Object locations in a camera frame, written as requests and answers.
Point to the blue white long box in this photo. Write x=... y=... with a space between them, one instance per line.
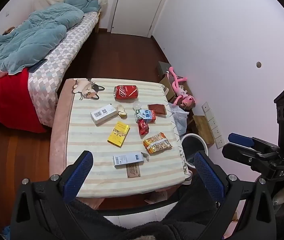
x=128 y=159

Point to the white sneaker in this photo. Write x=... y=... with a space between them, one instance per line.
x=188 y=175

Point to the blue pillow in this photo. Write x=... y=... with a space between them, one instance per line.
x=82 y=3

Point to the white door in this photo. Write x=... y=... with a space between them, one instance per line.
x=139 y=7

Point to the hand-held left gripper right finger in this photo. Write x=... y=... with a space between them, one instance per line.
x=208 y=175

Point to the small beige toy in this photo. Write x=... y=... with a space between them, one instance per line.
x=122 y=111

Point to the brown foil packet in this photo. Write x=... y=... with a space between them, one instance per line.
x=157 y=109

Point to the white trash bin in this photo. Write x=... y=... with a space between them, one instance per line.
x=187 y=140

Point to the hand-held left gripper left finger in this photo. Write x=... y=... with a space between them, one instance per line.
x=80 y=172

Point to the red snack packet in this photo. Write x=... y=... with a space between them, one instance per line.
x=143 y=127

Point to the round wall hole cover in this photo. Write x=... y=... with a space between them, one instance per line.
x=258 y=64

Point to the orange snack packet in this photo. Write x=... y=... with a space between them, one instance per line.
x=157 y=143

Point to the wooden bed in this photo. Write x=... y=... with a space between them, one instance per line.
x=19 y=92

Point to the red blanket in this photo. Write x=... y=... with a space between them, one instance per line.
x=6 y=100

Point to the white carton box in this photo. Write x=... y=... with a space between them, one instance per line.
x=103 y=114

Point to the striped cat print table blanket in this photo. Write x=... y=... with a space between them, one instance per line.
x=87 y=135

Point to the checkered bed sheet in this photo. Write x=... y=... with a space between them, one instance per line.
x=64 y=52

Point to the clear plastic cup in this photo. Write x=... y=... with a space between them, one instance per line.
x=137 y=105

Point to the brown card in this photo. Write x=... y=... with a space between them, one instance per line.
x=134 y=171

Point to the wooden board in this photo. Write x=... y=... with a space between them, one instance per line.
x=203 y=130

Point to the translucent plastic bag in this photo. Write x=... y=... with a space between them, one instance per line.
x=179 y=120

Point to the yellow cigarette box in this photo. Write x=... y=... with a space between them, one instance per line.
x=118 y=133

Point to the blue quilt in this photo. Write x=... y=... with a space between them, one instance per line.
x=31 y=37

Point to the pink plush toy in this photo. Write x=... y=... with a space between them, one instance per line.
x=182 y=95

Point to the red soda can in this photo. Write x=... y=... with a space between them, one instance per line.
x=126 y=92

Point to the dark smartphone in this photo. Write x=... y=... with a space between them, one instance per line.
x=38 y=65

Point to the cardboard box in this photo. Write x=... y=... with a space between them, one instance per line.
x=165 y=83

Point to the grey-green box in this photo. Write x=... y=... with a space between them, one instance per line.
x=162 y=68

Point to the white wall socket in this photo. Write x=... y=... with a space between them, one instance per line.
x=219 y=142
x=206 y=107
x=213 y=126
x=209 y=117
x=216 y=134

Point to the person's dark fleece legs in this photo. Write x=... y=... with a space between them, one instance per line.
x=182 y=220

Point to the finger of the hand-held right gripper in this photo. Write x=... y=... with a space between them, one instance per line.
x=234 y=151
x=239 y=138

